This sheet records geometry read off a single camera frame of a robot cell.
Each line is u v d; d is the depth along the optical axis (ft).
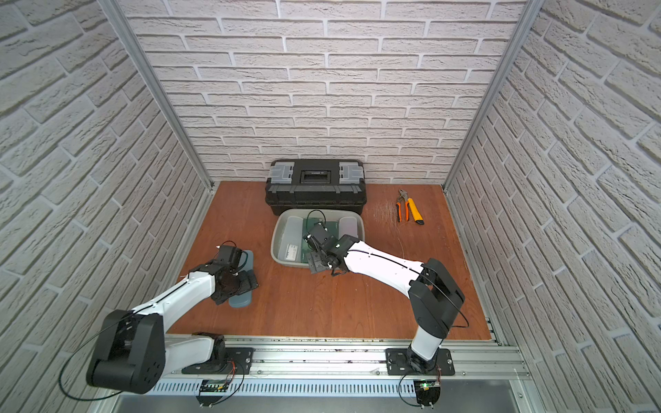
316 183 3.20
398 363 2.42
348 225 3.29
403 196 3.74
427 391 2.32
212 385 2.38
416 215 3.58
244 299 2.72
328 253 2.02
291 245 3.16
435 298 1.45
